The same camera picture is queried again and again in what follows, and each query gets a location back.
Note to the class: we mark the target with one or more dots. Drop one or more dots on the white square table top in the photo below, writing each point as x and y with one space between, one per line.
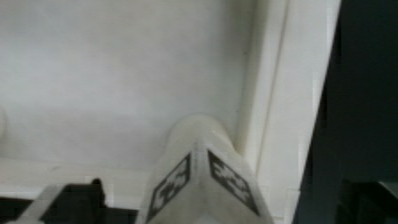
115 65

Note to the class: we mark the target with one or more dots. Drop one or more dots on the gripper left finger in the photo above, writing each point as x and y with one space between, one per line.
72 204

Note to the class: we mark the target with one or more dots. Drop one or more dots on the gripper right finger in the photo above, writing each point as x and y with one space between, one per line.
367 204

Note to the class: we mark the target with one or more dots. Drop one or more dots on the white table leg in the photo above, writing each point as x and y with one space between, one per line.
202 190

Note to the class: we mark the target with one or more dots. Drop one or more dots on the white U-shaped obstacle fence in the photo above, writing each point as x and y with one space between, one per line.
298 84

